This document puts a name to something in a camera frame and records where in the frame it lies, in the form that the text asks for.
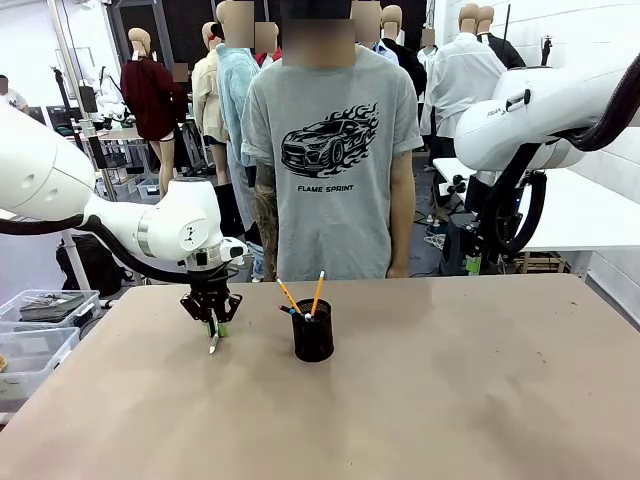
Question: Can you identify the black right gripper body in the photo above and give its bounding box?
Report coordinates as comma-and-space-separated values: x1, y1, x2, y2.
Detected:
464, 202, 501, 261

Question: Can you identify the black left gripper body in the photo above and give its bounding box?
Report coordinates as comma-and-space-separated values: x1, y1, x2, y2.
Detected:
186, 263, 237, 312

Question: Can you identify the white green pen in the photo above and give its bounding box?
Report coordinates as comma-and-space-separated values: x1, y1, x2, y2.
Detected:
208, 313, 222, 357

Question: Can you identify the yellow pencil pink eraser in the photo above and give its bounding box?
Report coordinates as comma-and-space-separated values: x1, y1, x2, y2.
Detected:
275, 277, 303, 315

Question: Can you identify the bare left forearm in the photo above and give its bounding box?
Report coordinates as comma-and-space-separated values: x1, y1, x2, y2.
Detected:
385, 147, 417, 280

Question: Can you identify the tattooed right forearm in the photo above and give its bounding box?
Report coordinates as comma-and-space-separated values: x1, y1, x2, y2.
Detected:
252, 160, 279, 282

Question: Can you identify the black mesh pen holder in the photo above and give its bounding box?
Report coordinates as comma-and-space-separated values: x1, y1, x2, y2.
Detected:
291, 298, 335, 365

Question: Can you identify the large white table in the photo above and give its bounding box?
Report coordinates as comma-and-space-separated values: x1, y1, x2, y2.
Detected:
431, 155, 640, 253

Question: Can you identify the black backpack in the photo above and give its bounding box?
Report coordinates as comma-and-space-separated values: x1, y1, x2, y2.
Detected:
54, 233, 132, 298

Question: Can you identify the grey floor crate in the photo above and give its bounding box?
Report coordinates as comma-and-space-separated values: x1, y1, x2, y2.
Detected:
136, 176, 162, 200

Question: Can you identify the clear bin with tools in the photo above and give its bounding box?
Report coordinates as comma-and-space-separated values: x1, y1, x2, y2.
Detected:
0, 289, 102, 329

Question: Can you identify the mannequin in white shirt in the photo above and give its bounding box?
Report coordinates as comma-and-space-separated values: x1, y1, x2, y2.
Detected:
419, 2, 508, 151

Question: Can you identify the person in grey T-shirt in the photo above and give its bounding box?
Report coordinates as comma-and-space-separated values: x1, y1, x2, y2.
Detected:
240, 0, 425, 281

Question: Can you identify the empty clear plastic bin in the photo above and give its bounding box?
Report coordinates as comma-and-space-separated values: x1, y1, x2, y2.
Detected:
0, 325, 82, 402

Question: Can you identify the mannequin in blue fleece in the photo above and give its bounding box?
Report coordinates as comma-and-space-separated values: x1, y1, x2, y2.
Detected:
214, 0, 264, 241

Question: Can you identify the mannequin in black jacket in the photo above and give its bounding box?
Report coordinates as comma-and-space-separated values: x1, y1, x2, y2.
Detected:
475, 4, 528, 71

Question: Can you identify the mannequin in cream shirt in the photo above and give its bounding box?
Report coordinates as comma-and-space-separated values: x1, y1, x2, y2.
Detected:
191, 21, 231, 187

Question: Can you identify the mannequin in maroon sweater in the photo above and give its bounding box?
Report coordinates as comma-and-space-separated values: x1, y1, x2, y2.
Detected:
119, 27, 187, 197

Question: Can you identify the mannequin in blue shirt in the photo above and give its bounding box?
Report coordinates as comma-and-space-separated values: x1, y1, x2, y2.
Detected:
351, 0, 407, 66

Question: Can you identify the mannequin in red jacket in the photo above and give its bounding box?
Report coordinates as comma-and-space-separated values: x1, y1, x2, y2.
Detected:
253, 21, 282, 69

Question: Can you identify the person in white shirt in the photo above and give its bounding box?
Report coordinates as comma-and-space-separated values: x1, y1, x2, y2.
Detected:
0, 73, 30, 115

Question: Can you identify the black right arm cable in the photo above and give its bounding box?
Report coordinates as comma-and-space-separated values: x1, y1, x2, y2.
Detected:
478, 63, 640, 253

